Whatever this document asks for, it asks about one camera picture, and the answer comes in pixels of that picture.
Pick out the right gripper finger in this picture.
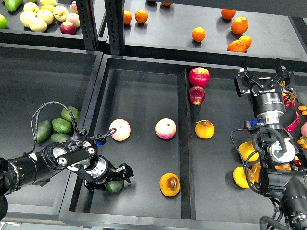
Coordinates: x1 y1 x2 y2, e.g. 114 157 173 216
234 59 260 96
269 57 295 94

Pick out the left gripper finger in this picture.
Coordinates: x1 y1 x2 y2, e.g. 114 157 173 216
84 180 106 191
112 163 133 183

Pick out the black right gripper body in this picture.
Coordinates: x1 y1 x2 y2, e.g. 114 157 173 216
250 77 286 119

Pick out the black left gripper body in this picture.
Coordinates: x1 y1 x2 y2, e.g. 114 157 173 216
86 155 115 185

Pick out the dark green avocado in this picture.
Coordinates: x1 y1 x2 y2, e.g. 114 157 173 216
106 163 124 193

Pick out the yellow pear brown stem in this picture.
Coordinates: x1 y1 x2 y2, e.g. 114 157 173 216
159 173 181 197

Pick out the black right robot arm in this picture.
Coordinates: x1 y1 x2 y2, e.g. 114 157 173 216
234 58 307 230

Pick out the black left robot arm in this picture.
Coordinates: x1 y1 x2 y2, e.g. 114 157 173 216
0 104 134 219

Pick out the green avocado middle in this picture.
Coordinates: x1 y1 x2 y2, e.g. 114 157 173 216
52 118 72 134

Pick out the cherry tomato bunch upper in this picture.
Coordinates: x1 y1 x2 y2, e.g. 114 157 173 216
279 81 296 108

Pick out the cherry tomato bunch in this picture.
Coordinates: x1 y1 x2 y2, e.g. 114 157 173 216
279 81 296 108
295 135 307 168

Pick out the red chili pepper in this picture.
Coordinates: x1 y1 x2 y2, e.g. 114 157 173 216
285 111 300 133

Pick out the orange tomatoes right edge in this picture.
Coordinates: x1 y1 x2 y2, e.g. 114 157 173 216
298 105 307 116

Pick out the orange lower right front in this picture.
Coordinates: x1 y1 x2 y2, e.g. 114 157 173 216
227 40 247 53

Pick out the peach at right edge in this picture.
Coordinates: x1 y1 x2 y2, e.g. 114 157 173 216
300 122 307 136

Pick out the pink yellow apple left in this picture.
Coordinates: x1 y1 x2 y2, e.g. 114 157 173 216
109 119 131 141

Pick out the pink yellow apple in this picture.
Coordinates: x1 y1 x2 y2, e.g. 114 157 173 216
109 119 131 141
155 118 177 139

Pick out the orange lower right back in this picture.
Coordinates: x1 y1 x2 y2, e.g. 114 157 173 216
239 35 252 49

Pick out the bright red apple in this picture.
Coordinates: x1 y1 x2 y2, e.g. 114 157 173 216
189 67 210 87

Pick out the dark red apple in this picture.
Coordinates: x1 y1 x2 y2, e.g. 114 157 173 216
188 86 206 105

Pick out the cherry tomato bunch lower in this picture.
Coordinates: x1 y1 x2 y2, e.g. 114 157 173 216
295 135 307 168

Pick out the large orange right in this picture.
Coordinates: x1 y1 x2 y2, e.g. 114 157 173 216
231 16 249 35

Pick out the pink yellow apple right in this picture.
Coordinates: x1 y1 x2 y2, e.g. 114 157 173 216
155 118 177 139

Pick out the orange middle shelf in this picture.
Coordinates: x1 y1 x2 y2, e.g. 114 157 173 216
191 27 206 42

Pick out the orange top right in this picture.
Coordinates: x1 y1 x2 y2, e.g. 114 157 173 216
221 9 236 20

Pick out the black centre divided tray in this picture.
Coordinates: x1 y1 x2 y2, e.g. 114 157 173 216
59 55 274 230

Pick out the black left tray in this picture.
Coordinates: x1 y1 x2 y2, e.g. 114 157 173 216
0 44 103 222

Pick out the orange small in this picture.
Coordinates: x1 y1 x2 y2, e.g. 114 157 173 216
135 10 148 24
123 10 132 25

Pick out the orange small left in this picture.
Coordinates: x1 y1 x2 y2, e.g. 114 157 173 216
123 10 132 25

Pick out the red apple on shelf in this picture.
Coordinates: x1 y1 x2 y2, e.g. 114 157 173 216
60 21 77 35

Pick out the pink peach on shelf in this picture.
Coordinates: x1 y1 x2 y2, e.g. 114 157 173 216
66 13 81 28

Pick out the pale yellow apple front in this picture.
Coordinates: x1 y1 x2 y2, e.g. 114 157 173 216
29 17 47 32

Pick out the pale yellow apple right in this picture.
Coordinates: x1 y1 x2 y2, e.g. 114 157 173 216
53 5 69 22

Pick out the black shelf post right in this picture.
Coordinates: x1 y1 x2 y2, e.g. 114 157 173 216
104 0 125 56

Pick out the black shelf post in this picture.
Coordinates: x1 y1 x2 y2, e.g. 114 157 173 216
104 0 125 56
76 0 99 51

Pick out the black shelf post left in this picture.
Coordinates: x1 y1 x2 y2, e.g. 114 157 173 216
76 0 99 51

